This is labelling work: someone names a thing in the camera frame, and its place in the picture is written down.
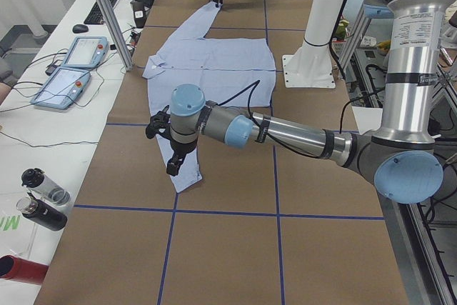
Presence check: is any light blue striped shirt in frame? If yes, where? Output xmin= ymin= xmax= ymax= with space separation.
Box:
xmin=141 ymin=1 xmax=277 ymax=194

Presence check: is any black keyboard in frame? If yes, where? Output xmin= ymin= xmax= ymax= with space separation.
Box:
xmin=83 ymin=0 xmax=122 ymax=26

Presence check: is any lower teach pendant tablet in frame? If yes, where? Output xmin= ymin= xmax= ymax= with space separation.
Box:
xmin=30 ymin=67 xmax=91 ymax=110

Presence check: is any teach pendant tablet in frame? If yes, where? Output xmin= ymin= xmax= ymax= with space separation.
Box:
xmin=61 ymin=36 xmax=109 ymax=69
xmin=30 ymin=67 xmax=91 ymax=110

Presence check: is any clear water bottle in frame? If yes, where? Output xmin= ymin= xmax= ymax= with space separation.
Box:
xmin=21 ymin=168 xmax=71 ymax=206

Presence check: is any upper teach pendant tablet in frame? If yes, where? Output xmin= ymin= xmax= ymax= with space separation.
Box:
xmin=61 ymin=36 xmax=109 ymax=69

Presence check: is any black computer mouse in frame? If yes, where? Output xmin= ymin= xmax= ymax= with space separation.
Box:
xmin=72 ymin=24 xmax=89 ymax=34

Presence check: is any black water bottle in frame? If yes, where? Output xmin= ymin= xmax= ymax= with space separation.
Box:
xmin=16 ymin=193 xmax=67 ymax=231

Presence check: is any red cylinder bottle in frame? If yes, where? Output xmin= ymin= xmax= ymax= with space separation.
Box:
xmin=1 ymin=255 xmax=49 ymax=285

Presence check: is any aluminium frame post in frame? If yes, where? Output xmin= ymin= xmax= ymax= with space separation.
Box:
xmin=96 ymin=0 xmax=134 ymax=71

